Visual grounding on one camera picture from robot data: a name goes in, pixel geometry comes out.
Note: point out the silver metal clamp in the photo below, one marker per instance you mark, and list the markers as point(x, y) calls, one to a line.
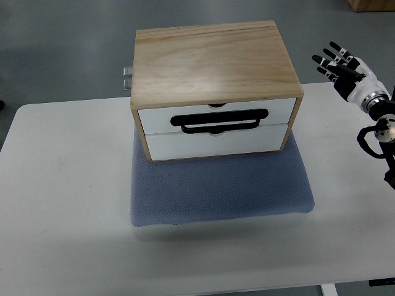
point(127, 84)
point(128, 71)

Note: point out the brown cardboard box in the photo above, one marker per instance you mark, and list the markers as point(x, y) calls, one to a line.
point(372, 5)

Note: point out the blue grey cushion mat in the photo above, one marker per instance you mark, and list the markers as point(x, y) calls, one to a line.
point(219, 188)

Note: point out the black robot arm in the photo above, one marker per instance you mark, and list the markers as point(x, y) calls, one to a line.
point(381, 110)

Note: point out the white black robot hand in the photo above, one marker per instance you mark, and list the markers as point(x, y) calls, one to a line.
point(352, 79)

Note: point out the silver metal clamp lower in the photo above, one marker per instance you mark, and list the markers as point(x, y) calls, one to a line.
point(127, 84)

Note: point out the black table control box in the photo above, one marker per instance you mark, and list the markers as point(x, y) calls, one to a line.
point(382, 282)

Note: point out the white table leg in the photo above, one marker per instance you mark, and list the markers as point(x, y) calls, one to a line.
point(329, 290)

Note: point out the white drawer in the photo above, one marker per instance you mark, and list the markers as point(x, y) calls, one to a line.
point(158, 120)
point(171, 146)

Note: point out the wooden drawer cabinet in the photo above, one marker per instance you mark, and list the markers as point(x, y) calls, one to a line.
point(211, 65)

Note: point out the silver metal clamp upper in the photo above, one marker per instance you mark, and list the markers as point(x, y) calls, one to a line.
point(128, 71)

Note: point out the black drawer handle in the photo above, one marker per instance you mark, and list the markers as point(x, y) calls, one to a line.
point(219, 122)

